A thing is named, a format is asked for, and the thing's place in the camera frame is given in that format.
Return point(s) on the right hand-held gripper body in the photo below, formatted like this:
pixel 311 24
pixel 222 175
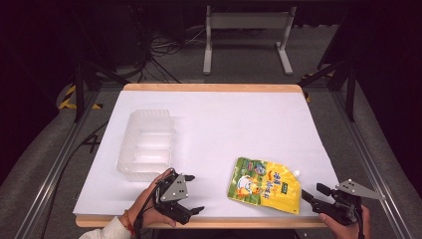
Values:
pixel 338 205

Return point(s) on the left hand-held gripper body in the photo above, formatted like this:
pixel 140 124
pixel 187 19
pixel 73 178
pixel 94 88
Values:
pixel 174 189

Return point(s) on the yellow spouted pouch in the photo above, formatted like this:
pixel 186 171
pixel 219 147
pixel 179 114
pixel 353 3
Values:
pixel 265 186

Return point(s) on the clear plastic container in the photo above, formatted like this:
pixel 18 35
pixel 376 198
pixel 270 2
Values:
pixel 146 146

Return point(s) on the person's right hand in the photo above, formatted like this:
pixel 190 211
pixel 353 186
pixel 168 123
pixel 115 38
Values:
pixel 348 231

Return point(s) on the person's left hand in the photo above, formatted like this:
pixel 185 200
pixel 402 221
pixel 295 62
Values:
pixel 146 205

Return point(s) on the white table cover sheet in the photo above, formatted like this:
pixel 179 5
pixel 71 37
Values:
pixel 215 132

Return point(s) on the black tripod stand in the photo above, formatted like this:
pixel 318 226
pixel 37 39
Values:
pixel 350 89
pixel 79 89

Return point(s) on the yellow black hazard tape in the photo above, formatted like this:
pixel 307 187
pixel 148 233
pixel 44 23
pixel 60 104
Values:
pixel 68 98

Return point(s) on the aluminium frame rail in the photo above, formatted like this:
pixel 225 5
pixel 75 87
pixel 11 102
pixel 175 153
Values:
pixel 371 159
pixel 56 166

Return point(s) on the white metal desk frame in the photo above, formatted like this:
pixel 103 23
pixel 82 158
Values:
pixel 249 20

